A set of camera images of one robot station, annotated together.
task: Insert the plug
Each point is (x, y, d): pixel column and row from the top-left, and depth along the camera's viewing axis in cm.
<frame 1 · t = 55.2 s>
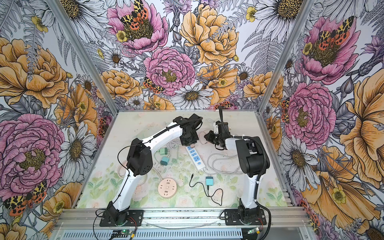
left hand: (192, 146, 92), fingers open
right hand: (204, 139, 101), fingers closed
white blue power strip: (196, 158, 94), point 4 cm above the table
round pink power socket: (167, 188, 83), point 3 cm above the table
teal charger adapter right: (209, 181, 87), point 2 cm above the table
teal charger adapter left: (164, 161, 93), point 3 cm above the table

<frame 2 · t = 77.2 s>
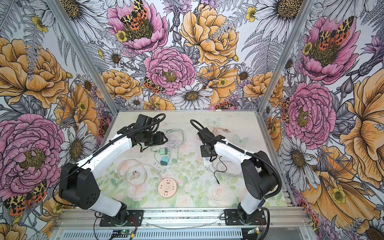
left hand: (162, 144, 85), fingers open
right hand: (209, 156, 90), fingers open
white blue power strip: (206, 161, 94), point 3 cm above the table
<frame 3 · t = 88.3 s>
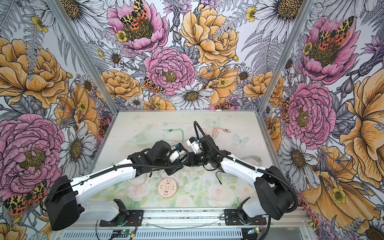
left hand: (176, 167, 79), fingers open
right hand: (182, 167, 78), fingers open
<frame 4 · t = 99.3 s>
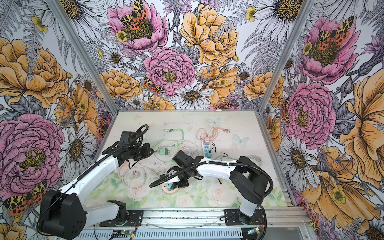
left hand: (153, 155, 84), fingers closed
right hand: (174, 186, 80), fingers open
green charger adapter: (164, 151, 98), point 3 cm above the table
